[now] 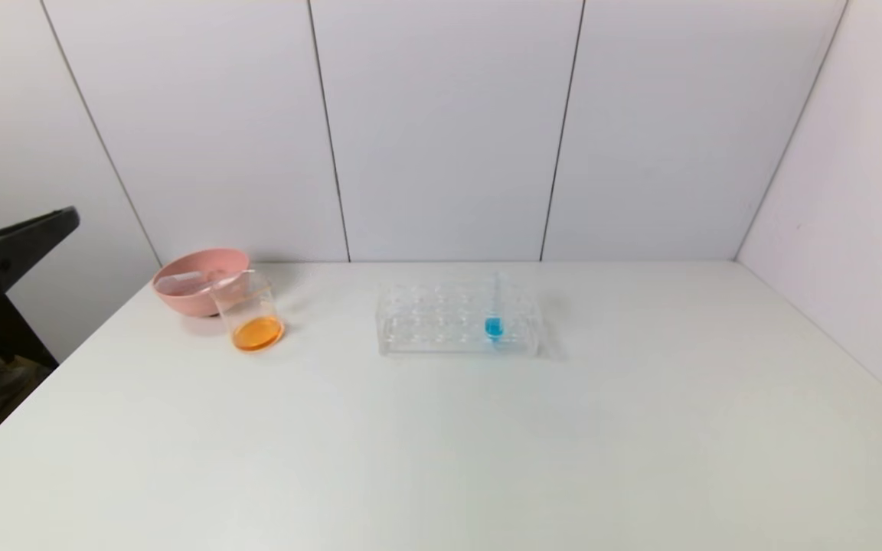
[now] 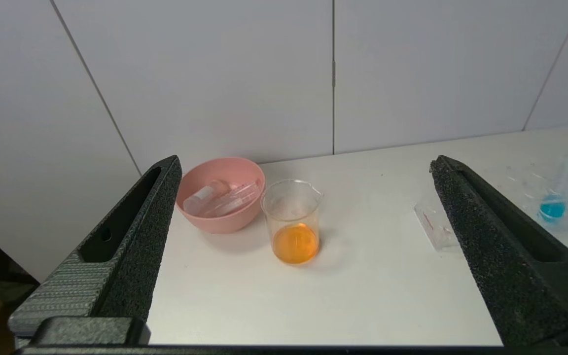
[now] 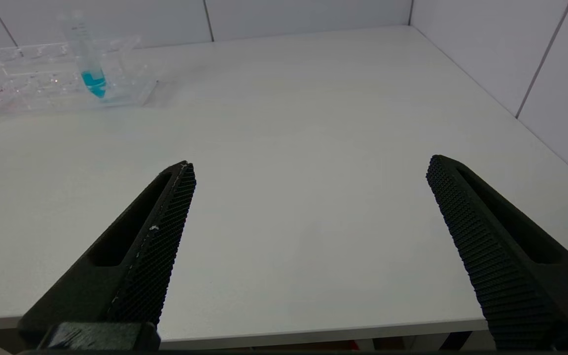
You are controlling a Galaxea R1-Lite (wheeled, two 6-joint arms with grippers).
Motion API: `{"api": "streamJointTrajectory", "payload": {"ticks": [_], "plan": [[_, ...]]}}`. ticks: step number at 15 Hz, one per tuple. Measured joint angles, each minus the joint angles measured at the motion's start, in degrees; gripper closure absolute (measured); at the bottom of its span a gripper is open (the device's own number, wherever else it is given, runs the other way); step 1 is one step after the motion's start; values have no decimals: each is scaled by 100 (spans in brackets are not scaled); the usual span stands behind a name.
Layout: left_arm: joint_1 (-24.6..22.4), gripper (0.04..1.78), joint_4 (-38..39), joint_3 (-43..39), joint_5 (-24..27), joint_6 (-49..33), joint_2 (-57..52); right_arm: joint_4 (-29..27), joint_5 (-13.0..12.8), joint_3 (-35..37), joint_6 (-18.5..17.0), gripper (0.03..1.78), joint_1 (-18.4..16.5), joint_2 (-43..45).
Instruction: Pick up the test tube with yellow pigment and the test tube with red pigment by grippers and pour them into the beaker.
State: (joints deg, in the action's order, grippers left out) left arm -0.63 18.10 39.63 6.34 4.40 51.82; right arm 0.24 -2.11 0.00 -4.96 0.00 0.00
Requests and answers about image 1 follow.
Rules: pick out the pink bowl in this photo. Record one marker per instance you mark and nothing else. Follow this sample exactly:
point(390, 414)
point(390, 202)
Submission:
point(184, 304)

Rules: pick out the clear glass beaker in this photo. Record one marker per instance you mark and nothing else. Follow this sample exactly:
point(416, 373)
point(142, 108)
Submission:
point(257, 333)

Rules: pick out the clear acrylic test tube rack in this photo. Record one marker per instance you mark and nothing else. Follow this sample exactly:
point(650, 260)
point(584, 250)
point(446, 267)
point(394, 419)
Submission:
point(426, 321)

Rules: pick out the blue pigment test tube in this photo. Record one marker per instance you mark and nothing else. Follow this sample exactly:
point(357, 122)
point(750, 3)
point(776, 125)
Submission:
point(494, 328)

